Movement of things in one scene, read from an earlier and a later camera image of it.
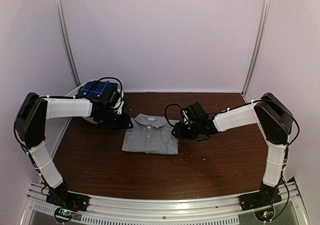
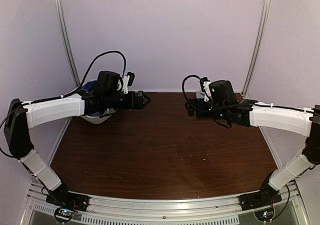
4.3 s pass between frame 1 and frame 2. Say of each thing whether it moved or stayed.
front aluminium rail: stayed
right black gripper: moved
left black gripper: moved
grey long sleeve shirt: moved
